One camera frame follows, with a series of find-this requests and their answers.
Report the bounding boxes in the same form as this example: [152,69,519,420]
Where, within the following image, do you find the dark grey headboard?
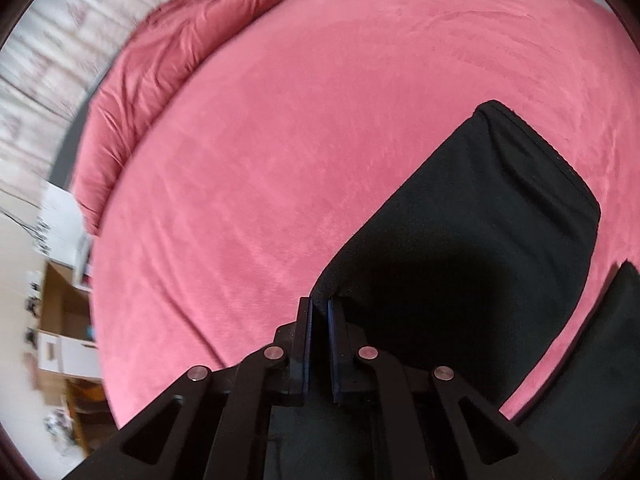
[50,0,251,193]

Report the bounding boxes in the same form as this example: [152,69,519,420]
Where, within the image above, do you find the pink duvet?
[70,0,368,237]

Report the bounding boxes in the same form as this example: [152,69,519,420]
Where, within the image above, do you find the wooden furniture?
[64,380,122,457]

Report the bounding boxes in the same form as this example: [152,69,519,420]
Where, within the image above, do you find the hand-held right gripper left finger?
[56,297,316,480]

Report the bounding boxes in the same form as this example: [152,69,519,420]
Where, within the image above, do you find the white patterned curtain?
[0,0,251,196]

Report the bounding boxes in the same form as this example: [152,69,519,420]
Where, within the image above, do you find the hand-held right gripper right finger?
[326,297,567,480]

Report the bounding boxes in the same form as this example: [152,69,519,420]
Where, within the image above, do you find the pink bed sheet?
[90,0,640,431]

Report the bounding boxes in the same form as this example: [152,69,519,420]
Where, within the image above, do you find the white printed box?
[32,182,95,283]

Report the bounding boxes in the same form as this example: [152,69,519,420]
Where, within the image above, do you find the black pants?
[262,100,640,480]

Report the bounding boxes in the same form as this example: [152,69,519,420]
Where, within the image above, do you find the cardboard box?
[36,262,106,407]

